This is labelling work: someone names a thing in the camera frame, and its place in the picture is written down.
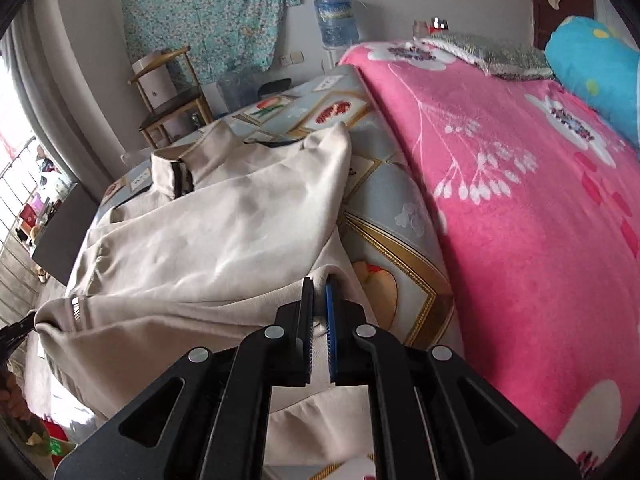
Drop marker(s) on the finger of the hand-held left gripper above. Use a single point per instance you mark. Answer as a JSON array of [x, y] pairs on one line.
[[24, 318], [17, 338]]

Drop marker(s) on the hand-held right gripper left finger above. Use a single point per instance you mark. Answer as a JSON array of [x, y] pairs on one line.
[[305, 340]]

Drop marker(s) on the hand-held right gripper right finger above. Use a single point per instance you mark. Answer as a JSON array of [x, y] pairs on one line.
[[330, 330]]

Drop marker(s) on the beige zip jacket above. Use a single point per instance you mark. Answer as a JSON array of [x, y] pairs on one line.
[[200, 240]]

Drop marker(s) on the person's left hand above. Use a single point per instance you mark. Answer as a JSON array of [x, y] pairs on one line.
[[11, 395]]

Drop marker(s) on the black cabinet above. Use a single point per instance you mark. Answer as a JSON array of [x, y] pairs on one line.
[[65, 240]]

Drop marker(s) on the metal window railing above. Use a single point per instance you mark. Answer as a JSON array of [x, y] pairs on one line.
[[15, 200]]

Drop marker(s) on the pink floral blanket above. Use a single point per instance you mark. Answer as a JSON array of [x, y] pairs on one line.
[[525, 235]]

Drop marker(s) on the grey curtain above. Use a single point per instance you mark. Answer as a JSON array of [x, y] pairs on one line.
[[60, 85]]

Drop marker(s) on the wooden chair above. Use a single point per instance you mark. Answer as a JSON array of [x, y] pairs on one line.
[[172, 110]]

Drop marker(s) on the empty clear water jug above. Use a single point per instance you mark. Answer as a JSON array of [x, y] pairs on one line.
[[237, 91]]

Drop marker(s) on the white water dispenser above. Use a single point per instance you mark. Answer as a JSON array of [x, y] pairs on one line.
[[331, 56]]

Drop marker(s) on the blue water jug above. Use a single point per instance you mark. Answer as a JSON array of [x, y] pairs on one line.
[[337, 20]]

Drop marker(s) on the grey thermos bottle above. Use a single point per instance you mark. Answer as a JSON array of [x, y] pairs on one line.
[[420, 27]]

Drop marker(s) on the silver quilted cloth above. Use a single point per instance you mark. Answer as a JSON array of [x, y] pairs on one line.
[[500, 57]]

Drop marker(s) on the blue patterned pillow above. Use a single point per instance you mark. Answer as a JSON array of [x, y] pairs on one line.
[[590, 70]]

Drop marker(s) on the dark red door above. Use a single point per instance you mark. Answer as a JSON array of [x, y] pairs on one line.
[[565, 15]]

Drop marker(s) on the white wall socket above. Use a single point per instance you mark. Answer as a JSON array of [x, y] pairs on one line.
[[292, 58]]

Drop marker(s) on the teal floral wall cloth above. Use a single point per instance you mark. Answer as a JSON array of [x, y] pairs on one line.
[[210, 20]]

